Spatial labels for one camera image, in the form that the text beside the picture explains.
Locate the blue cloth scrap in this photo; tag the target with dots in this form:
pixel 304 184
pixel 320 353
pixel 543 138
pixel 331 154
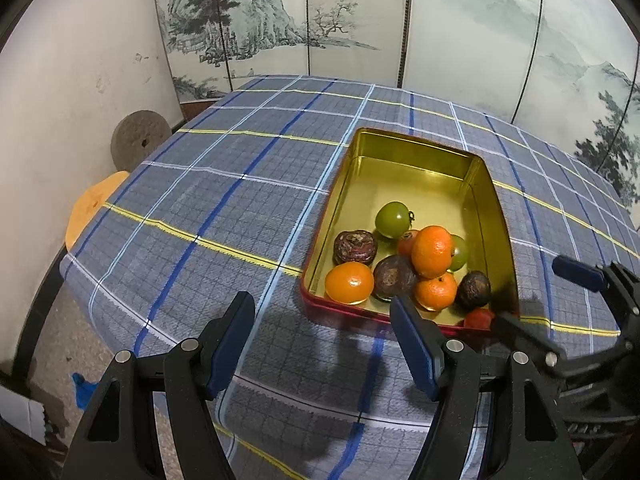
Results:
pixel 80 390

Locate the painted landscape folding screen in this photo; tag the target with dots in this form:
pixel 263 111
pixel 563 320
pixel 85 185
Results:
pixel 300 0

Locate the large green tomato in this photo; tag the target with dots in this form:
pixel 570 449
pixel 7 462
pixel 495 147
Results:
pixel 392 219

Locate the small green tomato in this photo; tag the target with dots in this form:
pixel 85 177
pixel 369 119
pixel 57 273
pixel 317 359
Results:
pixel 460 254

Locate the orange tangerine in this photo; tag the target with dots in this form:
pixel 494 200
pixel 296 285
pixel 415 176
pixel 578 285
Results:
pixel 436 292
pixel 432 252
pixel 350 282

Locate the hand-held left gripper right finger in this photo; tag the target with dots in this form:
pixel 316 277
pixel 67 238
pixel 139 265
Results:
pixel 415 355

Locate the orange wooden stool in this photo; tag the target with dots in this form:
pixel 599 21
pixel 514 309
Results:
pixel 87 205

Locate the gold metal tin box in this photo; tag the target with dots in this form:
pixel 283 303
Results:
pixel 415 175

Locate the white cardboard piece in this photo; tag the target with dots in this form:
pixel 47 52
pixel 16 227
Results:
pixel 20 410

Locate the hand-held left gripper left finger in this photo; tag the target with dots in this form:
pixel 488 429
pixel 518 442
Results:
pixel 227 355

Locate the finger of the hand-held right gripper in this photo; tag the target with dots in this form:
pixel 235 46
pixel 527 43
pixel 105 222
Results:
pixel 575 270
pixel 525 337

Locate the dark curved bar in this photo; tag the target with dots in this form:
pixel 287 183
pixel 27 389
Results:
pixel 35 320

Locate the dark brown wrinkled fruit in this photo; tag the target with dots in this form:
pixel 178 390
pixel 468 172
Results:
pixel 355 247
pixel 395 277
pixel 474 290

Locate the round grey millstone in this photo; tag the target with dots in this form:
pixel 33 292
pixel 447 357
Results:
pixel 135 140

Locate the red cherry tomato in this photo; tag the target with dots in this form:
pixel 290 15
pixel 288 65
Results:
pixel 479 319
pixel 406 244

